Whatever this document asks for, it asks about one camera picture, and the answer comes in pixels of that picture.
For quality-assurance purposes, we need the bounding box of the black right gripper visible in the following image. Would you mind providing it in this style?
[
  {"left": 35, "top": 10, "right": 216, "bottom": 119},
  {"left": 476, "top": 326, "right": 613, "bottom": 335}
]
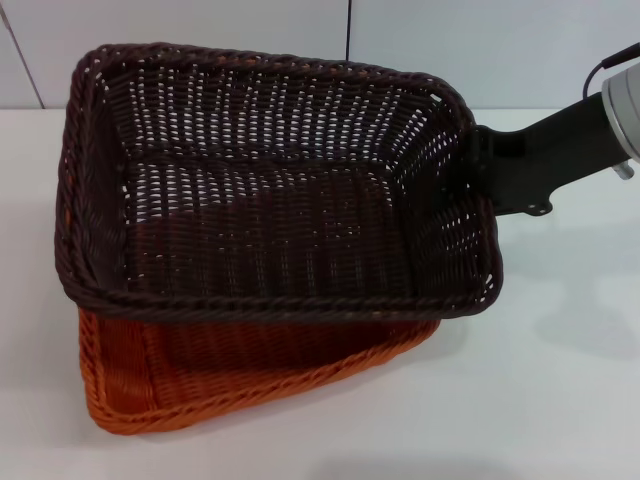
[{"left": 469, "top": 93, "right": 621, "bottom": 218}]

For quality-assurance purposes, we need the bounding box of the dark brown woven basket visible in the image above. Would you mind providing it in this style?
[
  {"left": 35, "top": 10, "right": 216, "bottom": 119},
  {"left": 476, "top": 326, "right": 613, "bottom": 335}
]
[{"left": 53, "top": 43, "right": 504, "bottom": 321}]

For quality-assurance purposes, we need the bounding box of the orange woven plastic basket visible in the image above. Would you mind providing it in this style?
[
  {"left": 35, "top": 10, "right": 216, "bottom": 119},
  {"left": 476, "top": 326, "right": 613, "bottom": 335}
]
[{"left": 62, "top": 164, "right": 442, "bottom": 436}]

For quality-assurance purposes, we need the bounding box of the black thin cable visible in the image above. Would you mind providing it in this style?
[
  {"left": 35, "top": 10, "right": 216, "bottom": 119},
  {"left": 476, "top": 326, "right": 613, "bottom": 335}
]
[{"left": 582, "top": 42, "right": 640, "bottom": 97}]

